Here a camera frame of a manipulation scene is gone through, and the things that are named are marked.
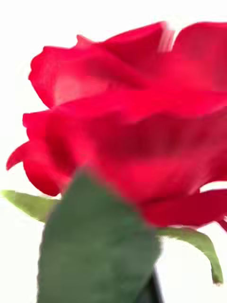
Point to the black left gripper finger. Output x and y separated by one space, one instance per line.
154 292

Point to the red rose with green stem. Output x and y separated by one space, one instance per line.
132 113

